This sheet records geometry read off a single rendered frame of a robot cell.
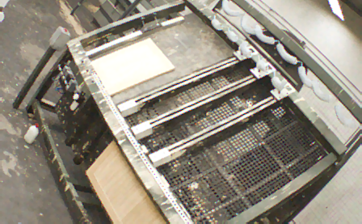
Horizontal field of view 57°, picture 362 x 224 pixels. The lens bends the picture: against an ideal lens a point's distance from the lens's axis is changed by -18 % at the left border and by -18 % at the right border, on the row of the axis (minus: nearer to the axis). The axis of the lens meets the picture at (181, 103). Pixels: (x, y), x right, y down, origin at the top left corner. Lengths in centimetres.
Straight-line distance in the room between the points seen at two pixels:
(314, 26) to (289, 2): 84
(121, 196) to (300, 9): 630
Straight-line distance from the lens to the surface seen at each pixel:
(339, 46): 773
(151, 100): 282
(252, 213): 233
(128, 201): 283
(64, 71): 318
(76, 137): 337
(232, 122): 267
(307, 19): 811
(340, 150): 269
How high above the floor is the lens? 184
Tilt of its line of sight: 13 degrees down
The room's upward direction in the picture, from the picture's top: 43 degrees clockwise
